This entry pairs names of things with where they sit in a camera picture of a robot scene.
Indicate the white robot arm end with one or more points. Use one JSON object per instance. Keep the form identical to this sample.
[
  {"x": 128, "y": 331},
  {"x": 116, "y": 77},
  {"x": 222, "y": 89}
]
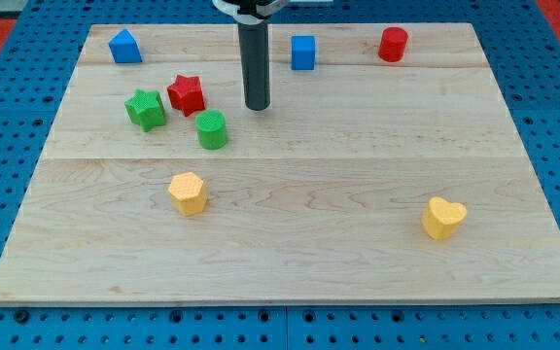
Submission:
[{"x": 250, "y": 12}]

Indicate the yellow hexagon block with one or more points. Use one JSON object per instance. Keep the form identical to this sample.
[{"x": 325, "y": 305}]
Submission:
[{"x": 188, "y": 193}]

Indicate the green cylinder block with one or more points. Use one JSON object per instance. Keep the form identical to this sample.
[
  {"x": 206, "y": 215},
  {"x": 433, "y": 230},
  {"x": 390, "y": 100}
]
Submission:
[{"x": 211, "y": 129}]

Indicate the wooden board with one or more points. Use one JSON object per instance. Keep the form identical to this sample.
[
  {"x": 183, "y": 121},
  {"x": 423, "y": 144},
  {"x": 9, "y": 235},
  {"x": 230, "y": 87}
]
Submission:
[{"x": 316, "y": 200}]

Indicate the red star block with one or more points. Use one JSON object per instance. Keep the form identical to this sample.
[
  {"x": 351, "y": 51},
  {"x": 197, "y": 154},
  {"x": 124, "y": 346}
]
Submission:
[{"x": 186, "y": 95}]

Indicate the blue cube block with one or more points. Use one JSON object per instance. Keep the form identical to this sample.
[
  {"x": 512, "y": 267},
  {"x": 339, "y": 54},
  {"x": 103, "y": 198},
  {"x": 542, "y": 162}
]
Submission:
[{"x": 303, "y": 52}]

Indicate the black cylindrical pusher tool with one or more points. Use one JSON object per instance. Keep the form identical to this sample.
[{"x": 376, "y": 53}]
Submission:
[{"x": 254, "y": 55}]

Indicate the green star block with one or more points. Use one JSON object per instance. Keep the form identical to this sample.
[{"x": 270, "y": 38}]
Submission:
[{"x": 145, "y": 109}]

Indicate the yellow heart block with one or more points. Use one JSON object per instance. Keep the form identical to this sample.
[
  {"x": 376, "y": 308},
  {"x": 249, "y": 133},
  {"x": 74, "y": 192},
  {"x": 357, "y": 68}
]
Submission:
[{"x": 442, "y": 218}]

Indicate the red cylinder block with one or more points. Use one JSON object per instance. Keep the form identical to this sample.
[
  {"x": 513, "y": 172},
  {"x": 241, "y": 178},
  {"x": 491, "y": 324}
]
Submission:
[{"x": 392, "y": 44}]

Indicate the blue triangle block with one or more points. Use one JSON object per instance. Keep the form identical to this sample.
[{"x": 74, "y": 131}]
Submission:
[{"x": 124, "y": 48}]

